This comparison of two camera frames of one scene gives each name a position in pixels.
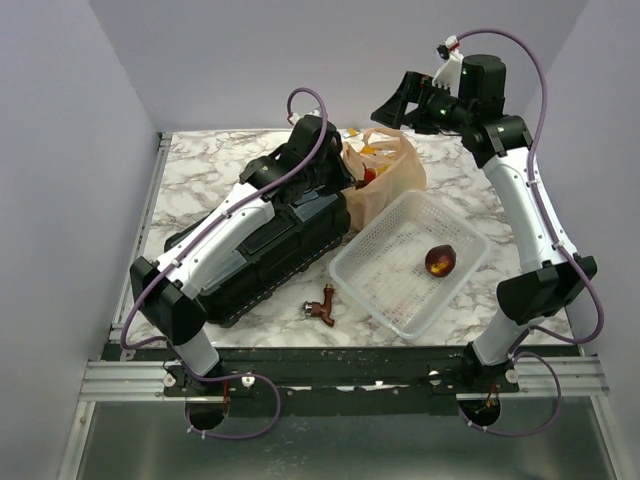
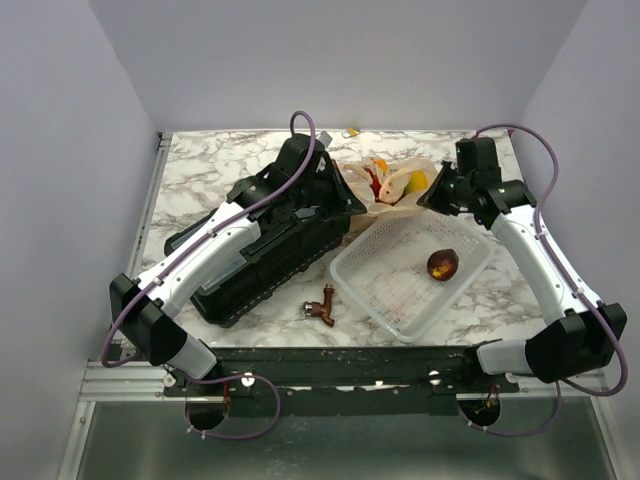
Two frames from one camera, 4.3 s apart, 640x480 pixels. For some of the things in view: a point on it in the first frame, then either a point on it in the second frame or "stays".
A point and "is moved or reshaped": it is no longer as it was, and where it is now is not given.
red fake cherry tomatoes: x=369 y=175 → x=375 y=185
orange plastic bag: x=384 y=171 is moved or reshaped
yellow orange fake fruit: x=368 y=150 → x=418 y=182
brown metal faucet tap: x=318 y=309 stays
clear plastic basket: x=383 y=266 stays
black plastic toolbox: x=301 y=230 stays
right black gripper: x=413 y=89 → x=433 y=198
